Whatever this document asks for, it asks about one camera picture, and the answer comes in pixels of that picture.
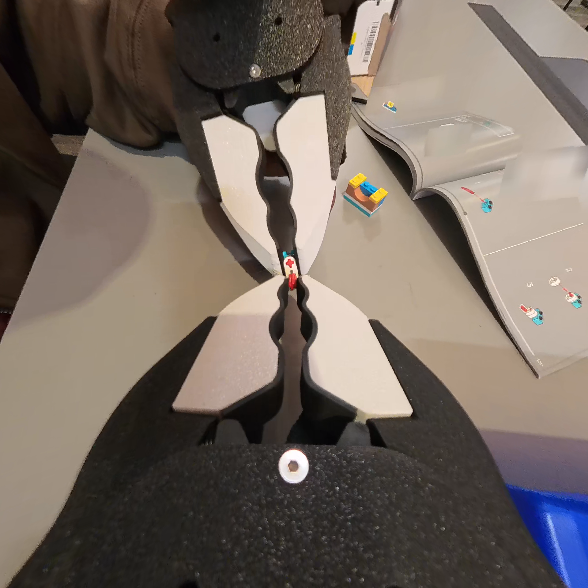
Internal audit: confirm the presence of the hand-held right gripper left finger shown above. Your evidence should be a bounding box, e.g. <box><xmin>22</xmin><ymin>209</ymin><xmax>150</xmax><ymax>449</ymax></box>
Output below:
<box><xmin>172</xmin><ymin>276</ymin><xmax>291</xmax><ymax>418</ymax></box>

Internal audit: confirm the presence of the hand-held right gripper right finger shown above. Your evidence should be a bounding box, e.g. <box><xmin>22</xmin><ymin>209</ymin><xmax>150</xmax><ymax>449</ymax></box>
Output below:
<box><xmin>296</xmin><ymin>275</ymin><xmax>415</xmax><ymax>420</ymax></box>

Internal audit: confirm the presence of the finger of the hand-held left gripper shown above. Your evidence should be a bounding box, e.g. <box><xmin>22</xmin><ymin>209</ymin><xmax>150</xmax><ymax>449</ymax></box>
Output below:
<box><xmin>201</xmin><ymin>114</ymin><xmax>283</xmax><ymax>276</ymax></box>
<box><xmin>274</xmin><ymin>93</ymin><xmax>337</xmax><ymax>277</ymax></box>

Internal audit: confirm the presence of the person's left forearm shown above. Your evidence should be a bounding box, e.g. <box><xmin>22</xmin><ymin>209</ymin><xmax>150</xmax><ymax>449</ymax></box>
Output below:
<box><xmin>0</xmin><ymin>0</ymin><xmax>181</xmax><ymax>149</ymax></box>

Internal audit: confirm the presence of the grey desk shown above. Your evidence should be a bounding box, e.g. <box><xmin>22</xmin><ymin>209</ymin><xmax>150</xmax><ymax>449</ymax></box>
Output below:
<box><xmin>0</xmin><ymin>0</ymin><xmax>588</xmax><ymax>588</ymax></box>

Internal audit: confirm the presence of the person's left hand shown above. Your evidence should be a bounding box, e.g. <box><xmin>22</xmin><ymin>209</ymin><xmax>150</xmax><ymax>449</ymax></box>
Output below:
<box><xmin>263</xmin><ymin>151</ymin><xmax>292</xmax><ymax>181</ymax></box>

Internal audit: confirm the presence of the yellow and blue brick build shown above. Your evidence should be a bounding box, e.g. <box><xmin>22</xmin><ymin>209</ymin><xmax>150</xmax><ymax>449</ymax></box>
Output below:
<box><xmin>342</xmin><ymin>173</ymin><xmax>389</xmax><ymax>218</ymax></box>

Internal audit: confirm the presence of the white cardboard box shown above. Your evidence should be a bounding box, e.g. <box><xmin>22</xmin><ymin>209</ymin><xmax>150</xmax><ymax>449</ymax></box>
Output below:
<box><xmin>346</xmin><ymin>0</ymin><xmax>401</xmax><ymax>99</ymax></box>

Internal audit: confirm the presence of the grey instruction booklet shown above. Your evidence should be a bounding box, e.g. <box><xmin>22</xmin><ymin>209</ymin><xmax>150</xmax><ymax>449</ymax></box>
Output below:
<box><xmin>350</xmin><ymin>99</ymin><xmax>588</xmax><ymax>380</ymax></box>

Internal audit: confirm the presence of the person's brown jacket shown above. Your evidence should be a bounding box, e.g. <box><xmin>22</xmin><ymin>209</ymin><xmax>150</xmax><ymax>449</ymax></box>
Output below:
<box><xmin>0</xmin><ymin>64</ymin><xmax>90</xmax><ymax>338</ymax></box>

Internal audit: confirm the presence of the blue plastic bin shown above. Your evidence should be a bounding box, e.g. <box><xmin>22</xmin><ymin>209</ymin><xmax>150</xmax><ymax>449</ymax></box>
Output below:
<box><xmin>504</xmin><ymin>481</ymin><xmax>588</xmax><ymax>588</ymax></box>

